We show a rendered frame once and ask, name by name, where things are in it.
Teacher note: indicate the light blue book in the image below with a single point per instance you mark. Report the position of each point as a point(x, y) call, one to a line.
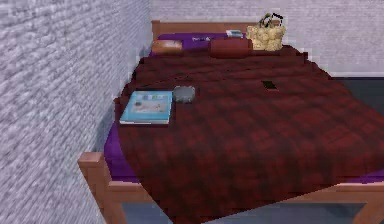
point(148, 107)

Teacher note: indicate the small pale blue book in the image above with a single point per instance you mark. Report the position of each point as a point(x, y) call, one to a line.
point(234, 33)

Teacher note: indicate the small grey rounded box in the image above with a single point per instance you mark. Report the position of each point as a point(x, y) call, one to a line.
point(184, 94)

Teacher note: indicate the dark red plaid blanket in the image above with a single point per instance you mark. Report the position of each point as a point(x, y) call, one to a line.
point(240, 133)

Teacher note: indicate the orange brown pillow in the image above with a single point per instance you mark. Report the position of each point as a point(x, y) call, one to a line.
point(166, 46)

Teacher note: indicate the small dark flat object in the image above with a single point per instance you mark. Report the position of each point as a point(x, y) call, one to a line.
point(201, 39)

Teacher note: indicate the dark red pillow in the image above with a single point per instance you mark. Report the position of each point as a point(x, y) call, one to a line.
point(230, 48)

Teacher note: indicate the small black phone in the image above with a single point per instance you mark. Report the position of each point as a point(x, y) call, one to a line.
point(268, 85)

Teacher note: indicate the wooden bed with purple mattress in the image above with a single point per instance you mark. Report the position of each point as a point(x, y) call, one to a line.
point(115, 160)

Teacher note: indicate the tan teddy bear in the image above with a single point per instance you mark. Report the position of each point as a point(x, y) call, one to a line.
point(266, 36)

